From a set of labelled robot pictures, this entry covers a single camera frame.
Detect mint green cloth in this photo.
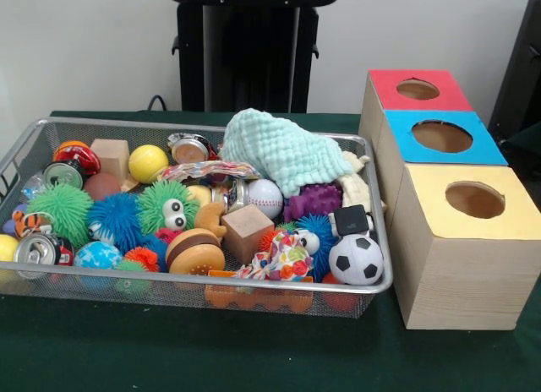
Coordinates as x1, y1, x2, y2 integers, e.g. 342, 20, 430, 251
221, 109, 356, 199

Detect small white baseball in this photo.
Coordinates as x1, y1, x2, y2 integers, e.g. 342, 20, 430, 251
247, 179, 285, 220

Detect small soccer ball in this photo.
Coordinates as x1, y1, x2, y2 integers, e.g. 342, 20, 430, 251
328, 233, 385, 286

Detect brown burger toy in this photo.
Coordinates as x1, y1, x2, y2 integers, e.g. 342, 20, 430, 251
166, 229, 227, 276

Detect plain yellow ball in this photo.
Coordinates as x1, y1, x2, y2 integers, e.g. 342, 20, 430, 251
128, 144, 170, 184

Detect small colourful fabric toy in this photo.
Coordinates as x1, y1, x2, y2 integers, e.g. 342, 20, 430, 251
237, 231, 315, 283

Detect green spiky ball with eyes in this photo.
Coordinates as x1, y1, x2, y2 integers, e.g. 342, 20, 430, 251
137, 181, 201, 237

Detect large blue spiky ball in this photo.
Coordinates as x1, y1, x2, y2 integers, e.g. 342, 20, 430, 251
87, 193, 145, 253

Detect small wooden block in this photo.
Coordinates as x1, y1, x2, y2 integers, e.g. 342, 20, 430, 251
221, 204, 276, 266
90, 139, 130, 183

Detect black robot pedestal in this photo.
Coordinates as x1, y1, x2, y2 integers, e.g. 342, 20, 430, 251
173, 3, 320, 114

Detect clear mesh bin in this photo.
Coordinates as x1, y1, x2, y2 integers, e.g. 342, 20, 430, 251
0, 117, 395, 319

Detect wooden box with three holes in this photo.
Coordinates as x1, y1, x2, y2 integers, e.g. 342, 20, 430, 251
359, 68, 541, 331

